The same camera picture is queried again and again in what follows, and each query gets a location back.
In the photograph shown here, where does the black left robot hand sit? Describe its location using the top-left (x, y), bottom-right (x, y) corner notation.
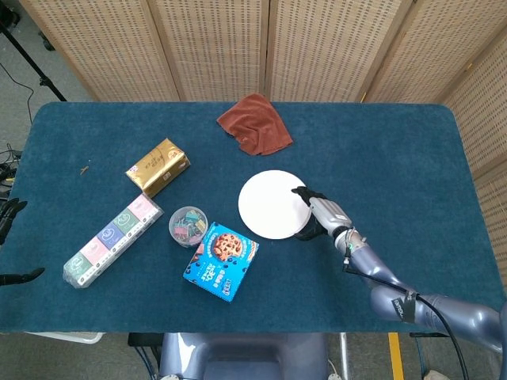
top-left (0, 199), bottom-right (46, 287)

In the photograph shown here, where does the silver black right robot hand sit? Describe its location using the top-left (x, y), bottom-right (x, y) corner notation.
top-left (291, 185), bottom-right (355, 241)

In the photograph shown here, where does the white paper plate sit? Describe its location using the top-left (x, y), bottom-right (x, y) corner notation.
top-left (238, 169), bottom-right (313, 241)

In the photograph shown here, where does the brown folded cloth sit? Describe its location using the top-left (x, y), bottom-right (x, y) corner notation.
top-left (216, 93), bottom-right (294, 157)

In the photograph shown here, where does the teal fabric table cover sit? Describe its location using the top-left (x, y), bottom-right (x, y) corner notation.
top-left (0, 101), bottom-right (498, 334)

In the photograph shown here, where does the long multicolour tissue pack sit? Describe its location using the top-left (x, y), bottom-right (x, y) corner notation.
top-left (62, 192), bottom-right (165, 290)

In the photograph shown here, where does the blue chocolate cookie box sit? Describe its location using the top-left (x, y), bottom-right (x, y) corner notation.
top-left (182, 221), bottom-right (260, 304)

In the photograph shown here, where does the black tripod stand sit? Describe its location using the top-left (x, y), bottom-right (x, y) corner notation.
top-left (0, 21), bottom-right (68, 103)

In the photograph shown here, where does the white flat object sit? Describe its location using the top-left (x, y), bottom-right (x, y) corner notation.
top-left (24, 331), bottom-right (105, 344)

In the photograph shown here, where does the metal table leg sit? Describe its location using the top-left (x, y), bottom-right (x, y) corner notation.
top-left (339, 332), bottom-right (349, 380)

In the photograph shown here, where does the clear jar of binder clips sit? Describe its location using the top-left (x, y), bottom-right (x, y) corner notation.
top-left (168, 205), bottom-right (210, 249)

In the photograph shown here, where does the gold tissue pack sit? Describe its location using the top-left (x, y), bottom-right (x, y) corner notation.
top-left (125, 137), bottom-right (192, 199)

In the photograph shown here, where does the woven rattan screen panel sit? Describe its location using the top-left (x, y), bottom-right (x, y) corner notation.
top-left (264, 0), bottom-right (419, 104)
top-left (441, 43), bottom-right (507, 286)
top-left (147, 0), bottom-right (273, 103)
top-left (18, 0), bottom-right (181, 103)
top-left (362, 0), bottom-right (507, 105)

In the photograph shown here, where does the grey robot torso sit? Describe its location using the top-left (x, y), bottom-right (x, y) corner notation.
top-left (158, 332), bottom-right (330, 380)

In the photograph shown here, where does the black box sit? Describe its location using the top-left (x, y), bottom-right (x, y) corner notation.
top-left (128, 332), bottom-right (164, 349)

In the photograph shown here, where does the black cable bundle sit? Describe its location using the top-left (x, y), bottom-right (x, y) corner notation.
top-left (0, 144), bottom-right (23, 191)

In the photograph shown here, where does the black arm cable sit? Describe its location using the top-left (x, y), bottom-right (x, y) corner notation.
top-left (342, 256), bottom-right (472, 380)

